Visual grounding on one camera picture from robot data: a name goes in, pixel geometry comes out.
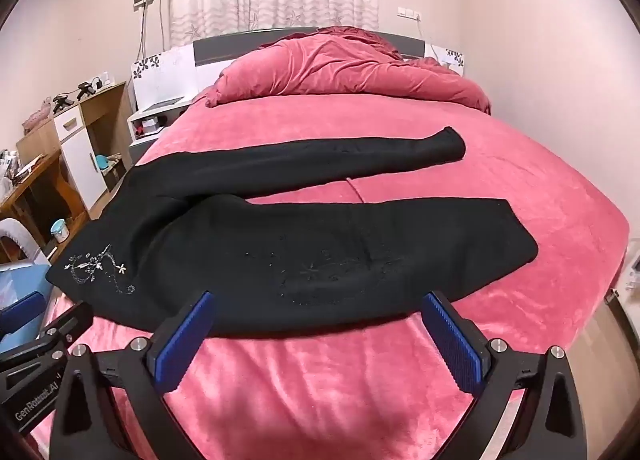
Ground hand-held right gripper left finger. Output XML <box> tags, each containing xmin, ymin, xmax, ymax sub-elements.
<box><xmin>47</xmin><ymin>290</ymin><xmax>221</xmax><ymax>460</ymax></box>

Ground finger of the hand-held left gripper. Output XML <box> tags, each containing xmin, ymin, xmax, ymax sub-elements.
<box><xmin>27</xmin><ymin>301</ymin><xmax>94</xmax><ymax>356</ymax></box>
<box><xmin>0</xmin><ymin>291</ymin><xmax>46</xmax><ymax>325</ymax></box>

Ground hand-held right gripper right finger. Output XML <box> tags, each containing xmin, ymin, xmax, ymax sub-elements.
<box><xmin>420</xmin><ymin>290</ymin><xmax>588</xmax><ymax>460</ymax></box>

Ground black pants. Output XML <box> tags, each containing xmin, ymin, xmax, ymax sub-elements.
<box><xmin>46</xmin><ymin>126</ymin><xmax>538</xmax><ymax>339</ymax></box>

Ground blue storage box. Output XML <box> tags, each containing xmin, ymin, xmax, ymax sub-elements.
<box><xmin>0</xmin><ymin>260</ymin><xmax>63</xmax><ymax>356</ymax></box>

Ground white plastic chair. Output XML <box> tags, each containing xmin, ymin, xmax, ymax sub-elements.
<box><xmin>0</xmin><ymin>217</ymin><xmax>46</xmax><ymax>261</ymax></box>

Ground wooden desk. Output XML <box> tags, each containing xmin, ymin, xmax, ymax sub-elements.
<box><xmin>0</xmin><ymin>150</ymin><xmax>91</xmax><ymax>251</ymax></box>

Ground wooden cabinet with white door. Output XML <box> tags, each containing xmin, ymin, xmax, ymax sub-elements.
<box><xmin>16</xmin><ymin>80</ymin><xmax>133</xmax><ymax>213</ymax></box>

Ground bed with red sheet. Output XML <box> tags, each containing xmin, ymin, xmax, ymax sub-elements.
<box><xmin>30</xmin><ymin>90</ymin><xmax>632</xmax><ymax>460</ymax></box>

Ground white nightstand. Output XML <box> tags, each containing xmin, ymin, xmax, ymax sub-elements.
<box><xmin>126</xmin><ymin>96</ymin><xmax>193</xmax><ymax>165</ymax></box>

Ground pink bag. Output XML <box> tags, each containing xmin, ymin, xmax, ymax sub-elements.
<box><xmin>22</xmin><ymin>97</ymin><xmax>53</xmax><ymax>133</ymax></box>

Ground red duvet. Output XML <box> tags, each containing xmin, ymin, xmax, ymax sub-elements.
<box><xmin>191</xmin><ymin>26</ymin><xmax>493</xmax><ymax>114</ymax></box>

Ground grey and white headboard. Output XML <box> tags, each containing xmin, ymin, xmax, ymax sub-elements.
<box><xmin>131</xmin><ymin>27</ymin><xmax>466</xmax><ymax>108</ymax></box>

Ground dark wall cable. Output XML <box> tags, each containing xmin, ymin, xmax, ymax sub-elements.
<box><xmin>139</xmin><ymin>0</ymin><xmax>166</xmax><ymax>63</ymax></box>

